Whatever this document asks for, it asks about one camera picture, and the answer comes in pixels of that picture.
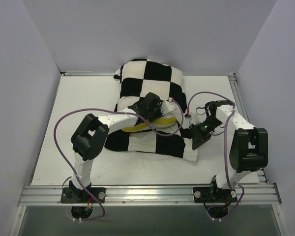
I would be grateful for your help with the aluminium front frame rail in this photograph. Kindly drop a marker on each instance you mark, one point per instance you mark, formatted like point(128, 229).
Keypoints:
point(148, 195)

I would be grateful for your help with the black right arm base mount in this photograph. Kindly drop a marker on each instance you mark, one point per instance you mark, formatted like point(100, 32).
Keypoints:
point(213, 195)

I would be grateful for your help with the aluminium right side rail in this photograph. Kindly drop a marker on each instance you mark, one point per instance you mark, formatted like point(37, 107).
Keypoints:
point(249, 148)

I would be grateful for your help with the aluminium back frame rail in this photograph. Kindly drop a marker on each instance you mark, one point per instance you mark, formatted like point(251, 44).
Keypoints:
point(77, 73)

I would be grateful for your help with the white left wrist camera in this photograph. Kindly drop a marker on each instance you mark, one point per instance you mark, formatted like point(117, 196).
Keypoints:
point(168, 106)

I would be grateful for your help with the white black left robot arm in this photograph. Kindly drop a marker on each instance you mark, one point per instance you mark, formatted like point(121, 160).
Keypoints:
point(89, 138)

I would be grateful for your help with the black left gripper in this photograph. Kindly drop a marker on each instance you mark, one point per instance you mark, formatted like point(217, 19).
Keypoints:
point(142, 108)

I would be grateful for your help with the black white checkered pillowcase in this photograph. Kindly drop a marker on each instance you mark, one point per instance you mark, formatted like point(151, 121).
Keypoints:
point(156, 92)

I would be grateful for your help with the cream quilted pillow yellow edge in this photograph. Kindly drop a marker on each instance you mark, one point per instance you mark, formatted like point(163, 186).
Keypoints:
point(160, 123)

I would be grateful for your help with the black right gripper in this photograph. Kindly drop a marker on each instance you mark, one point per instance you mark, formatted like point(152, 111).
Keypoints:
point(199, 131)

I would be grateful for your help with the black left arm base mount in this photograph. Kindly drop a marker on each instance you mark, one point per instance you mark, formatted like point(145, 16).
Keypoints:
point(71, 196)

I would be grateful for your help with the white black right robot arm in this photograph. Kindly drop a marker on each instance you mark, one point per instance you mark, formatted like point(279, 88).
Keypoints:
point(223, 110)

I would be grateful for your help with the aluminium frame rail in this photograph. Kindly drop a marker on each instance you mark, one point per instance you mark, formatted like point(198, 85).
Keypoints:
point(148, 195)
point(77, 73)

